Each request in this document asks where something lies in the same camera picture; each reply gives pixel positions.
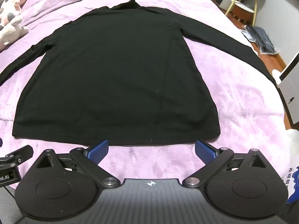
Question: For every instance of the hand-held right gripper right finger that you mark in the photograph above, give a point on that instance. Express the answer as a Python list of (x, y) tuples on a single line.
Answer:
[(205, 151)]

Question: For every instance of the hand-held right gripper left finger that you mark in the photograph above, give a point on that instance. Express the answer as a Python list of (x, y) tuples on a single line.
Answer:
[(99, 150)]

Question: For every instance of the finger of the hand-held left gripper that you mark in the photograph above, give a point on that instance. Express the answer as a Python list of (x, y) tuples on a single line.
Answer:
[(23, 152)]

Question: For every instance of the black long-sleeve shirt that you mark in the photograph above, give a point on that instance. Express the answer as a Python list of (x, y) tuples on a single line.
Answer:
[(105, 74)]

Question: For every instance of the purple blanket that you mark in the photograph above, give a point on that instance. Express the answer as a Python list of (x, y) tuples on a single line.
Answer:
[(233, 86)]

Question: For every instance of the white fluffy cloth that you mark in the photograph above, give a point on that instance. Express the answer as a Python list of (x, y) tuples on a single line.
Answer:
[(293, 136)]

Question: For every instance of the white packet with blue print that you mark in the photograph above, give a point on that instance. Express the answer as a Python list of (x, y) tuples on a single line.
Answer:
[(293, 179)]

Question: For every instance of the white cabinet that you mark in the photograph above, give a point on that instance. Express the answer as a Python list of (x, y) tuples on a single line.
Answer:
[(292, 91)]

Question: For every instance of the plastic-wrapped dark item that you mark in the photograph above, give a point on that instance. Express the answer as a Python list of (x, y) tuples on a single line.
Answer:
[(261, 37)]

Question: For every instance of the white and pink plush toy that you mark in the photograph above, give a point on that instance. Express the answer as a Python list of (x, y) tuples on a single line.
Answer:
[(11, 16)]

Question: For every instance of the white side table yellow legs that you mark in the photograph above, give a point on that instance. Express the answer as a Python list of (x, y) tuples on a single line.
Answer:
[(245, 7)]

